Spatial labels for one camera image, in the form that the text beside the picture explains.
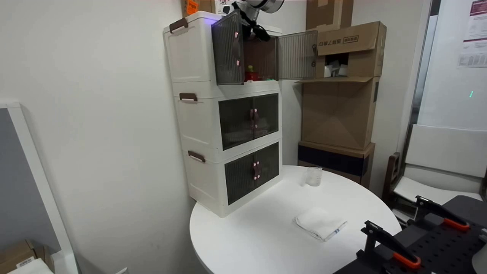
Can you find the dark brown wooden frame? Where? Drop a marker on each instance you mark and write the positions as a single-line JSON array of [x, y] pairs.
[[391, 177]]

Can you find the smoked cabinet door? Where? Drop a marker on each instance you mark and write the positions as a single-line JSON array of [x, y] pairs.
[[238, 180], [235, 123], [267, 116], [267, 163], [228, 50], [298, 55]]

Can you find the white framed grey partition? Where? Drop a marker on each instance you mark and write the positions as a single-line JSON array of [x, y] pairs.
[[20, 192]]

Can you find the flat cardboard tray box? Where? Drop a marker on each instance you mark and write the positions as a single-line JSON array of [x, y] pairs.
[[15, 253]]

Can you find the white wall poster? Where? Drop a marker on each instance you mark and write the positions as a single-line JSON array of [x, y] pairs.
[[477, 30]]

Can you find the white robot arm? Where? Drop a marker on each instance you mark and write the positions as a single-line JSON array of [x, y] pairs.
[[267, 3]]

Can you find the large plain cardboard box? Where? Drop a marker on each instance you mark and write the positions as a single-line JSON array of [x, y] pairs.
[[335, 114]]

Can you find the white paper sheets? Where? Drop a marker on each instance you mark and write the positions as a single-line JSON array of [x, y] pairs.
[[31, 266]]

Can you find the tall narrow cardboard box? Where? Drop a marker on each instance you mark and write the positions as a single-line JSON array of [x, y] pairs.
[[329, 12]]

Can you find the black low cabinet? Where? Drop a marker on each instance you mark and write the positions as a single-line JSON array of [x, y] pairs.
[[329, 160]]

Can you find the black orange clamp tool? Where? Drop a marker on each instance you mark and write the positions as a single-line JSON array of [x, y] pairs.
[[446, 253]]

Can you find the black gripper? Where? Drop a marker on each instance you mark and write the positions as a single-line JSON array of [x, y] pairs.
[[251, 24]]

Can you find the white board panel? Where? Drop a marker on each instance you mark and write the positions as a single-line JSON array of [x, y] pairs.
[[446, 149]]

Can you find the cardboard box orange label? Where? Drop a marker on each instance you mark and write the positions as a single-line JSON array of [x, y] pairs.
[[203, 6]]

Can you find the white stacked storage cabinet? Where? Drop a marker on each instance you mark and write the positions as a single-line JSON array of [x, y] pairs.
[[195, 61]]

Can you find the small black white device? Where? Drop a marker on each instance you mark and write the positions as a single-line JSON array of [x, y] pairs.
[[335, 68]]

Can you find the red object in cabinet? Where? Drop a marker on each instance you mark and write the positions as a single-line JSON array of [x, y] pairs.
[[253, 76]]

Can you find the clear plastic cup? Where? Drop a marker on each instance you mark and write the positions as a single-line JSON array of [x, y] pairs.
[[314, 177]]

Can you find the printed cardboard box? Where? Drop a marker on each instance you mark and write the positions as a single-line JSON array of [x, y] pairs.
[[362, 47]]

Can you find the white folded cloth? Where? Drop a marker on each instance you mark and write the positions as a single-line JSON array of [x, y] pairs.
[[318, 222]]

